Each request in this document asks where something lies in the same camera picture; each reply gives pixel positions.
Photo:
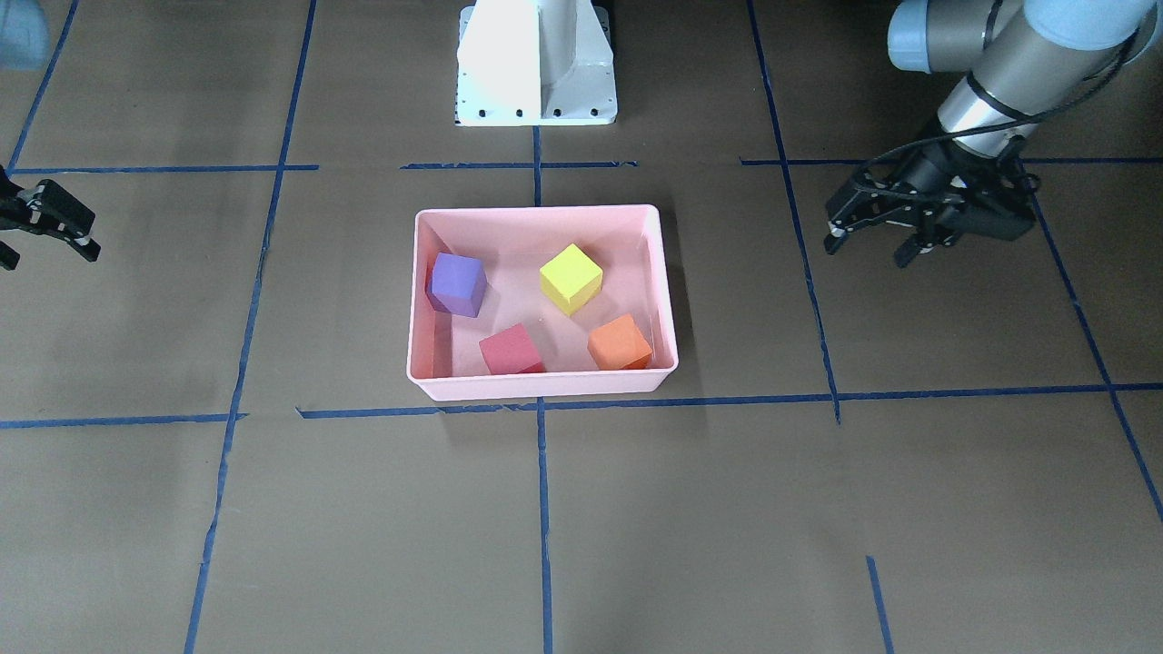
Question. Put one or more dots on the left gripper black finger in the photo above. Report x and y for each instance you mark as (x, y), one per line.
(927, 235)
(855, 206)

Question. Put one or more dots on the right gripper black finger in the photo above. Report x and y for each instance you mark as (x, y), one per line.
(9, 258)
(58, 214)

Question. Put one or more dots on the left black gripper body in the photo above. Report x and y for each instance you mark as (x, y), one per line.
(924, 173)

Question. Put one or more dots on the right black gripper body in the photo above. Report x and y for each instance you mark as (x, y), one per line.
(56, 211)

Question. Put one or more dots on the orange foam block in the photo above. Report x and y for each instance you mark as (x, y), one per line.
(619, 345)

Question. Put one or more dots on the yellow foam block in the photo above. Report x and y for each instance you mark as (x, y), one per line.
(570, 279)

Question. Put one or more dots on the pink foam block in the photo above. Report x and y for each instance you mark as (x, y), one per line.
(511, 352)

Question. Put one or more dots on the purple foam block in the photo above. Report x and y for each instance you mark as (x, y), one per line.
(457, 285)

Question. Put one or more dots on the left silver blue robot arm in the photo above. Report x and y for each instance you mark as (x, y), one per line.
(1022, 62)

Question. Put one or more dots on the pink plastic bin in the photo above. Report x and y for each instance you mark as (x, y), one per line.
(625, 240)

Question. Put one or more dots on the white mounting pillar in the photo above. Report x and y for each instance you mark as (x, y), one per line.
(535, 63)

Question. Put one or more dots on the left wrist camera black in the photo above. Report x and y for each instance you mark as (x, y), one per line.
(994, 212)

